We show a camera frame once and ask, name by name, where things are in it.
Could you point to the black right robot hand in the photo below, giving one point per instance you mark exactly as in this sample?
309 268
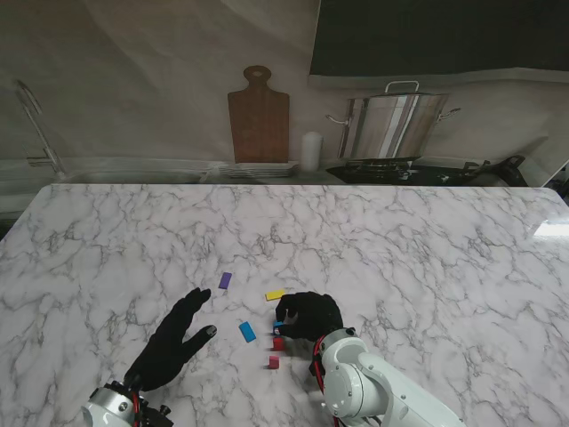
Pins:
318 318

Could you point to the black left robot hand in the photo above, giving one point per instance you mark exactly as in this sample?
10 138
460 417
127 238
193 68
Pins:
165 351

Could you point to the blue domino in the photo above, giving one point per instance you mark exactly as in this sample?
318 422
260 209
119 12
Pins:
247 332
276 327

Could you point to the red domino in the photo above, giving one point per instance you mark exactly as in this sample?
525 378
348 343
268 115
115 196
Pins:
278 344

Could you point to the yellow domino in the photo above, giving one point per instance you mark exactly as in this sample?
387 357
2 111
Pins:
273 295

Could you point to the pink domino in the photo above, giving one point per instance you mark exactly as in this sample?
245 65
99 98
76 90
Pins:
274 362

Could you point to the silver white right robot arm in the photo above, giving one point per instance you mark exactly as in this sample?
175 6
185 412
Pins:
364 382

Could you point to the purple domino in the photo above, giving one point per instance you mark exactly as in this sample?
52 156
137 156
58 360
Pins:
225 280

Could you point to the black gas stove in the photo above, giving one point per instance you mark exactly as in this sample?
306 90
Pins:
378 171

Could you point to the stack of white plates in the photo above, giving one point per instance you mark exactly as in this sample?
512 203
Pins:
260 170

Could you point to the white candle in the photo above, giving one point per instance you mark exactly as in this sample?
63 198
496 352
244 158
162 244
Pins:
311 151

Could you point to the steel sink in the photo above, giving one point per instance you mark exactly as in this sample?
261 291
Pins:
133 177

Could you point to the brown wooden cutting board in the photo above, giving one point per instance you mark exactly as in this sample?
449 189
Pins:
260 124

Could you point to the large steel stock pot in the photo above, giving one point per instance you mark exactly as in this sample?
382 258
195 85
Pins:
391 129

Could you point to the chrome faucet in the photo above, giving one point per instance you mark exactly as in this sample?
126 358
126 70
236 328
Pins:
49 153

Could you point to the black pan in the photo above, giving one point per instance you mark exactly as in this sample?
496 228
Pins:
502 173

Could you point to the dark range hood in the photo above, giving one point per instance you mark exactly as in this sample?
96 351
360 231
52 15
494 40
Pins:
444 35

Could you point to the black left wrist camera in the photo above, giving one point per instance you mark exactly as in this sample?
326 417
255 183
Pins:
155 417

